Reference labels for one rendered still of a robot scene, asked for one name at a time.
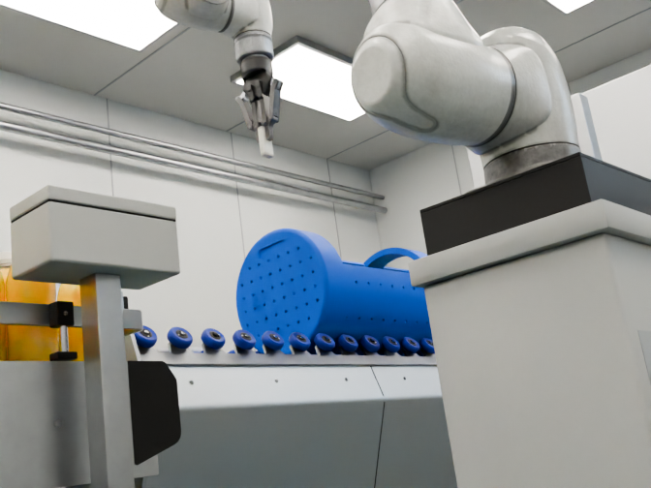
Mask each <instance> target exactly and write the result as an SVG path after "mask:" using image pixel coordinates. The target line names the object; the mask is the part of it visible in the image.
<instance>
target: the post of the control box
mask: <svg viewBox="0 0 651 488"><path fill-rule="evenodd" d="M79 286H80V304H81V321H82V339H83V357H84V375H85V392H86V409H87V428H88V445H89V463H90V480H91V488H135V480H134V465H133V451H132V437H131V422H130V409H129V394H128V381H127V366H126V352H125V338H124V323H123V310H122V295H121V281H120V276H119V275H114V274H104V273H94V274H92V275H89V276H87V277H85V278H83V279H81V280H80V281H79Z"/></svg>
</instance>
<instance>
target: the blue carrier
mask: <svg viewBox="0 0 651 488"><path fill-rule="evenodd" d="M401 257H409V258H411V259H413V260H416V259H421V258H424V257H427V254H425V253H423V252H420V251H415V250H409V249H403V248H387V249H384V250H381V251H379V252H377V253H375V254H374V255H372V256H371V257H370V258H369V259H367V260H366V261H365V262H364V263H360V262H353V261H346V260H341V259H340V257H339V255H338V253H337V251H336V250H335V248H334V247H333V246H332V245H331V244H330V243H329V242H328V241H327V240H326V239H325V238H323V237H322V236H320V235H318V234H317V233H315V232H311V231H305V230H300V229H276V230H274V231H271V232H269V233H268V234H266V235H264V236H263V237H262V238H261V239H259V240H258V241H257V242H256V243H255V245H254V246H253V247H252V248H251V250H250V251H249V253H248V254H247V256H246V258H245V260H244V262H243V263H242V266H241V269H240V272H239V276H238V280H237V286H236V310H237V315H238V319H239V322H240V325H241V328H242V330H246V331H248V332H250V333H251V334H252V335H253V336H254V337H255V339H256V345H255V346H254V348H255V349H256V350H258V351H259V352H261V353H264V349H263V344H264V343H263V341H262V336H263V335H264V333H265V332H266V331H273V332H276V333H277V334H279V335H280V336H281V337H282V338H283V340H284V346H283V348H282V349H281V350H280V351H281V352H283V353H284V354H292V352H291V350H290V345H291V344H290V342H289V337H290V336H291V334H292V333H293V332H299V333H302V334H304V335H305V336H306V337H307V338H308V339H309V340H310V343H311V345H310V347H309V349H308V350H307V351H308V352H309V353H310V354H317V352H316V350H315V346H316V344H315V342H314V339H315V337H316V335H317V334H319V333H324V334H326V335H328V336H329V337H331V338H332V339H333V341H334V343H335V347H334V349H333V350H332V352H333V353H334V354H336V355H342V354H341V352H340V350H339V349H338V348H339V346H340V345H339V343H338V339H339V337H340V336H341V335H342V334H347V335H350V336H352V337H353V338H355V339H356V341H357V343H358V348H357V349H356V351H355V353H357V354H358V355H364V354H363V352H362V350H361V347H362V345H361V343H360V339H361V338H362V337H363V336H364V335H369V336H372V337H373V338H375V339H376V340H377V341H378V342H379V344H380V348H379V350H378V351H376V353H377V354H379V355H385V354H384V352H383V351H382V347H383V345H382V340H383V338H384V337H385V336H390V337H392V338H394V339H395V340H396V341H397V342H398V343H399V344H400V350H399V351H398V352H397V353H398V354H399V355H401V356H405V354H404V353H403V351H402V348H403V347H402V345H401V341H402V339H403V338H404V337H410V338H412V339H414V340H415V341H416V342H417V343H418V344H419V342H420V341H421V339H422V338H428V339H430V340H432V341H433V339H432V333H431V327H430V321H429V316H428V310H427V304H426V298H425V292H424V288H418V287H412V284H411V278H410V272H409V270H407V269H400V268H393V267H386V265H387V264H388V263H390V262H391V261H393V260H394V259H398V258H401ZM420 348H421V346H420V345H419V350H418V352H416V354H418V355H419V356H423V354H422V353H421V351H420Z"/></svg>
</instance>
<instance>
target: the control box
mask: <svg viewBox="0 0 651 488"><path fill-rule="evenodd" d="M175 219H176V213H175V207H173V206H167V205H163V204H157V203H152V202H146V201H140V200H135V199H129V198H120V197H114V196H109V195H103V194H98V193H92V192H86V191H82V190H76V189H71V188H65V187H60V186H54V185H46V186H45V187H43V188H42V189H41V190H39V191H37V192H36V193H34V194H32V195H31V196H29V197H28V198H25V199H24V200H22V201H20V202H19V203H17V204H16V205H14V206H12V207H11V208H10V220H11V247H12V277H13V279H14V280H21V281H33V282H45V283H56V284H69V285H79V281H80V280H81V279H83V278H85V277H87V276H89V275H92V274H94V273H104V274H114V275H119V276H120V281H121V288H122V289H128V290H142V289H144V288H147V287H149V286H152V285H154V284H157V283H159V282H162V281H164V280H166V279H168V278H170V277H173V276H175V275H178V274H180V260H179V250H178V238H177V227H176V220H175Z"/></svg>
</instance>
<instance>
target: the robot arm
mask: <svg viewBox="0 0 651 488"><path fill-rule="evenodd" d="M367 1H368V4H369V7H370V9H371V12H372V15H373V17H372V18H371V20H370V22H369V24H368V25H367V28H366V30H365V33H364V38H363V40H362V42H361V43H360V45H359V46H358V48H357V50H356V53H355V56H354V59H353V63H352V68H351V83H352V89H353V93H354V96H355V98H356V102H357V103H358V105H359V106H360V108H361V109H362V110H363V111H364V112H365V113H366V115H368V116H369V117H370V118H371V119H372V120H373V121H375V122H376V123H377V124H379V125H380V126H382V127H384V128H385V129H387V130H389V131H391V132H394V133H396V134H398V135H400V136H403V137H410V138H413V139H418V140H422V141H427V142H432V143H439V144H447V145H463V146H465V147H466V148H467V149H469V150H470V151H472V152H473V153H474V154H476V155H480V159H481V163H482V167H483V172H484V181H485V185H483V186H480V187H478V188H476V189H479V188H481V187H484V186H487V185H490V184H492V183H495V182H498V181H500V180H503V179H506V178H509V177H511V176H514V175H517V174H519V173H521V172H524V171H527V170H530V169H532V168H537V167H539V166H542V165H545V164H548V163H550V162H553V161H556V160H559V159H561V158H564V157H567V156H570V155H572V154H574V153H577V152H581V150H580V146H579V142H578V134H577V126H576V121H575V116H574V108H573V103H572V99H571V95H570V91H569V88H568V84H567V82H566V78H565V75H564V72H563V69H562V67H561V64H560V62H559V60H558V58H557V56H556V54H555V53H554V51H553V50H552V49H551V47H550V46H549V45H548V44H547V42H546V41H545V40H544V39H543V38H542V37H541V36H540V35H538V34H537V33H535V32H534V31H531V30H528V29H525V28H522V27H504V28H500V29H496V30H494V31H491V32H489V33H487V34H485V35H483V36H481V37H479V35H478V34H477V33H476V32H475V30H474V29H473V28H472V27H471V25H470V24H469V23H468V21H467V20H466V19H465V17H464V16H463V14H462V13H461V12H460V11H459V10H458V8H457V6H456V5H455V3H454V2H453V1H452V0H367ZM154 3H155V6H156V8H157V9H158V10H159V12H160V14H161V15H163V16H164V17H166V18H168V19H169V20H171V21H173V22H176V23H178V24H181V25H184V26H187V27H191V28H195V29H199V30H204V31H214V32H218V33H221V34H224V35H225V36H227V37H229V38H230V39H232V40H233V41H234V43H233V44H234V49H235V57H236V62H237V64H238V65H239V66H240V72H241V78H242V80H243V83H244V84H243V93H242V94H241V95H240V97H239V96H237V97H236V98H235V100H236V101H237V102H238V103H239V105H240V108H241V110H242V113H243V116H244V119H245V122H246V125H247V128H248V130H251V131H253V132H256V136H257V143H258V144H259V145H260V149H261V156H263V157H266V158H268V159H270V158H272V157H274V155H273V148H272V141H273V139H274V137H273V130H272V128H273V125H274V124H275V123H278V122H279V115H280V101H281V90H282V87H283V84H284V82H283V81H282V80H280V79H278V78H274V77H273V69H272V61H273V60H274V53H273V45H272V38H271V33H272V28H273V24H272V13H271V8H270V3H269V0H154ZM247 96H248V97H249V100H248V98H247ZM249 101H250V103H251V105H250V104H249V103H248V102H249ZM251 107H252V108H251ZM476 189H473V190H470V191H468V192H466V193H469V192H471V191H474V190H476ZM466 193H465V194H466Z"/></svg>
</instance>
